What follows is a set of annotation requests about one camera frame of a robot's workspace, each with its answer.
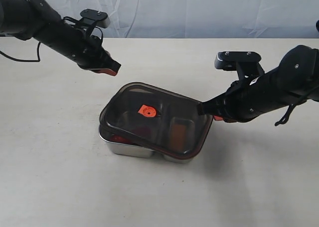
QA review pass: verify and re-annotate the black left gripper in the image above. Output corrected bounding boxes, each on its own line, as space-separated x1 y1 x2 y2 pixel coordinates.
72 32 121 76

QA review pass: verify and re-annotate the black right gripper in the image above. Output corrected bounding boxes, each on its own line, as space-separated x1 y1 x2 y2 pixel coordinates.
196 80 252 122

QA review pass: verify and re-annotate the yellow toy cheese wedge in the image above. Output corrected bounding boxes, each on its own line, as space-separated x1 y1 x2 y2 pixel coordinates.
169 123 187 153

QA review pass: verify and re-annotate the dark transparent lunch box lid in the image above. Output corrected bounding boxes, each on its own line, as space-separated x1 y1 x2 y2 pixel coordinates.
99 82 213 150

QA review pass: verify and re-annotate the red toy sausage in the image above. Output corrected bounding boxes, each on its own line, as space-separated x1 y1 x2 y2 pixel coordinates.
109 127 153 144

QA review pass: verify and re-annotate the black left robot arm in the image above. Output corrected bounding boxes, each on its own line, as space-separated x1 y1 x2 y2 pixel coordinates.
0 0 121 76

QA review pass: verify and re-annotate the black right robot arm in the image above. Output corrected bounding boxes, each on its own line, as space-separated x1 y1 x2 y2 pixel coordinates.
197 45 319 126

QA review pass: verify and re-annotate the blue-grey backdrop cloth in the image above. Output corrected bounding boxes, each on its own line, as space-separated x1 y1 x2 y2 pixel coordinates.
46 0 319 38

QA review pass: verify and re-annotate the steel two-compartment lunch box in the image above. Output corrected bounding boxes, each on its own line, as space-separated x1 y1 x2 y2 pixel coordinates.
97 123 215 164

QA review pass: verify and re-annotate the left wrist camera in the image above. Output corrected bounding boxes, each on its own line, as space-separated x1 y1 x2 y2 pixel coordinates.
80 9 111 28

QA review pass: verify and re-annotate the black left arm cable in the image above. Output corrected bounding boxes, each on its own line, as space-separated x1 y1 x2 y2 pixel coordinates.
0 41 42 63

